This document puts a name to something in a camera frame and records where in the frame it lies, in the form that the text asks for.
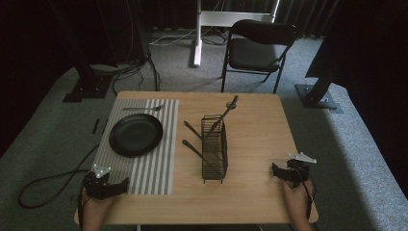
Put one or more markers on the grey striped placemat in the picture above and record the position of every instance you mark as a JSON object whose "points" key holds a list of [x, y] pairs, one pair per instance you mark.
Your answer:
{"points": [[157, 166]]}

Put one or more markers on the silver fork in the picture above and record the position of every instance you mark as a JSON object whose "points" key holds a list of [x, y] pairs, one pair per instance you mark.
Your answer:
{"points": [[144, 108]]}

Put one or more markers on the black metal stand with base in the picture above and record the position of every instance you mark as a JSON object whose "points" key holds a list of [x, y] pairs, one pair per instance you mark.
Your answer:
{"points": [[317, 96], [86, 86]]}

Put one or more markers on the black folding chair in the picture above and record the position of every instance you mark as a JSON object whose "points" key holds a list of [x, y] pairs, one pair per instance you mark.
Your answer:
{"points": [[253, 54]]}

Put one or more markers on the person's left hand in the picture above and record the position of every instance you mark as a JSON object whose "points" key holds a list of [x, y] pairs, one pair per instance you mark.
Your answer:
{"points": [[96, 210]]}

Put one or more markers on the person's right hand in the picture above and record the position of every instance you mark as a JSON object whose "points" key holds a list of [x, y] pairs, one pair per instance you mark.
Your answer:
{"points": [[298, 200]]}

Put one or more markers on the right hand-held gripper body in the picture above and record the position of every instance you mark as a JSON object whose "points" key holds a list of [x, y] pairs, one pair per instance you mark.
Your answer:
{"points": [[298, 171]]}

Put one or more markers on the black round plate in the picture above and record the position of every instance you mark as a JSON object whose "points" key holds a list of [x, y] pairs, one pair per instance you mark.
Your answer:
{"points": [[136, 135]]}

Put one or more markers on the dark curtain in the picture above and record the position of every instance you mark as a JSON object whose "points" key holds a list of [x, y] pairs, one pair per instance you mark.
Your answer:
{"points": [[308, 16]]}

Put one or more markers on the black tape strip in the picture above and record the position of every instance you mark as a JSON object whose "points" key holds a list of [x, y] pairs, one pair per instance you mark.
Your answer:
{"points": [[105, 125], [95, 126]]}

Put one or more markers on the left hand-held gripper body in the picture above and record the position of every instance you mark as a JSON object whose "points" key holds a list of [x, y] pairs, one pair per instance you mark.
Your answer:
{"points": [[96, 187]]}

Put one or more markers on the white metal desk frame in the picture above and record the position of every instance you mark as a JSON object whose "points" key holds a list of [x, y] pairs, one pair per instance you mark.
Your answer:
{"points": [[224, 18]]}

